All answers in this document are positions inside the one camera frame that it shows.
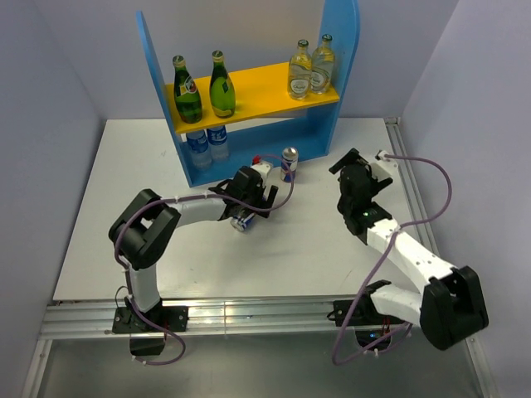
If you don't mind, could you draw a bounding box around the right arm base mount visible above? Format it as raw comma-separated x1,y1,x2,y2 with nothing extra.
327,297,404,347

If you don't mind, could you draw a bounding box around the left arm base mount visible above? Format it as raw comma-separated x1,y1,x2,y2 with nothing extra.
111,305,188,359

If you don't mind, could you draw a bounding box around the aluminium rail frame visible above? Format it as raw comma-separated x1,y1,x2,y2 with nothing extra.
22,118,499,397

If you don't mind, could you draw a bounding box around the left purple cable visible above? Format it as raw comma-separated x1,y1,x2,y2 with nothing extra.
114,153,296,368

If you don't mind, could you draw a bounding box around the purple cable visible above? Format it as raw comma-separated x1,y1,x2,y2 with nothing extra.
331,153,453,366
114,153,296,368

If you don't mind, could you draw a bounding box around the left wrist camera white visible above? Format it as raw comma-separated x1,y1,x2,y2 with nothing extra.
251,155,273,185

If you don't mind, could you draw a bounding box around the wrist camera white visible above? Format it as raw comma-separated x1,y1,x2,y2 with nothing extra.
251,155,273,185
369,150,399,182

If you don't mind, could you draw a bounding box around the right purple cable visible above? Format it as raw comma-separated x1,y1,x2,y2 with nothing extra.
331,153,453,366

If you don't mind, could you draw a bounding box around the silver can red tab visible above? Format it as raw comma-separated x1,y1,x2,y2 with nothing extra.
230,208,256,232

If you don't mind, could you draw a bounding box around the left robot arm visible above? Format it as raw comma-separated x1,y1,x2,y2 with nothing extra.
109,160,278,331

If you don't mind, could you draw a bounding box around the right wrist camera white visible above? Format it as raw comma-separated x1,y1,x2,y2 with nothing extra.
369,150,399,182

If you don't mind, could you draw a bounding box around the right water bottle blue label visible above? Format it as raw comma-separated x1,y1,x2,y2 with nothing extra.
207,125,230,162

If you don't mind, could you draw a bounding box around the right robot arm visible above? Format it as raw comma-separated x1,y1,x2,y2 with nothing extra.
328,148,490,355

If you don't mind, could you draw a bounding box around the water bottle blue label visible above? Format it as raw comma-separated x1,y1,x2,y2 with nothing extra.
186,130,212,170
207,125,230,162

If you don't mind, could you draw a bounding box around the left water bottle blue label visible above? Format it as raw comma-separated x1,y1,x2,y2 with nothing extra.
186,130,212,170

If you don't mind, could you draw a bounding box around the silver blue can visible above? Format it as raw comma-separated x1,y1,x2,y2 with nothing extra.
281,147,299,183

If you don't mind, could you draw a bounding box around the clear Chang bottle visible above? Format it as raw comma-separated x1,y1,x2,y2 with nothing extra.
287,39,312,100
310,34,335,94

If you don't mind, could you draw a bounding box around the blue and yellow shelf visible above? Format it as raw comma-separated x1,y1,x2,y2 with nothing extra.
136,1,360,187

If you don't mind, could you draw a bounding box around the green Perrier bottle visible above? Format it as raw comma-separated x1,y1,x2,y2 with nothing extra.
209,50,236,119
173,55,202,124

